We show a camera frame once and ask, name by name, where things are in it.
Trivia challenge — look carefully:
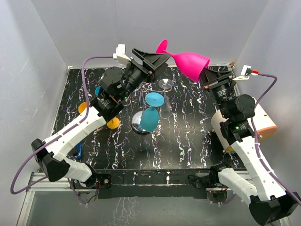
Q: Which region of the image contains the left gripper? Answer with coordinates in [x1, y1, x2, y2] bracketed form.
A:
[119, 49, 170, 101]

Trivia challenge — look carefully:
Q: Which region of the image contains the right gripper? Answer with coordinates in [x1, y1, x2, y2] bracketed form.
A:
[196, 65, 235, 119]

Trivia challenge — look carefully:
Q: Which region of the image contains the magenta wine glass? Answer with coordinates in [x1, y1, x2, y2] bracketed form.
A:
[156, 39, 210, 82]

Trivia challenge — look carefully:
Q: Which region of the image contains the clear wine glass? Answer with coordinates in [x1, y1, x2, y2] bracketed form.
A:
[158, 79, 173, 119]

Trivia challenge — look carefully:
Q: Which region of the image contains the blue wine glass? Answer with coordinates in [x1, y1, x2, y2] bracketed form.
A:
[95, 86, 102, 96]
[140, 92, 165, 131]

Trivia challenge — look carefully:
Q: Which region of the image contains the orange wine glass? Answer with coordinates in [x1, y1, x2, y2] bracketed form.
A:
[78, 102, 87, 114]
[107, 117, 120, 129]

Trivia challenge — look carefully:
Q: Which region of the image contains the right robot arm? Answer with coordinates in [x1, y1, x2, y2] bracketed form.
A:
[199, 66, 301, 226]

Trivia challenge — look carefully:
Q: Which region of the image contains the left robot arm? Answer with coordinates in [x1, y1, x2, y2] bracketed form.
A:
[31, 48, 171, 188]

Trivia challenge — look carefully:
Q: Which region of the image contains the chrome wine glass rack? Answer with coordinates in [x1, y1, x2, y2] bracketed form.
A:
[119, 82, 163, 135]

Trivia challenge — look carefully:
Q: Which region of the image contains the blue carabiner clip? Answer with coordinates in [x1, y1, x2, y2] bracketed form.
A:
[73, 142, 82, 160]

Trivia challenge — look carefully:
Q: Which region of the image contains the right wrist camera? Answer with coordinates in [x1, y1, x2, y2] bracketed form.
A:
[233, 65, 259, 81]

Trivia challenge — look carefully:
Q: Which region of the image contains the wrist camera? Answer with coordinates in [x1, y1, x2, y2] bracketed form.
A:
[112, 44, 131, 65]
[233, 65, 259, 81]

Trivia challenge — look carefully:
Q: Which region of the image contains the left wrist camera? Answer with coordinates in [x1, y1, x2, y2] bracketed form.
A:
[112, 44, 131, 65]

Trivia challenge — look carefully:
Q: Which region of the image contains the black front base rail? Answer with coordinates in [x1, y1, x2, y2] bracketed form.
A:
[74, 164, 233, 201]

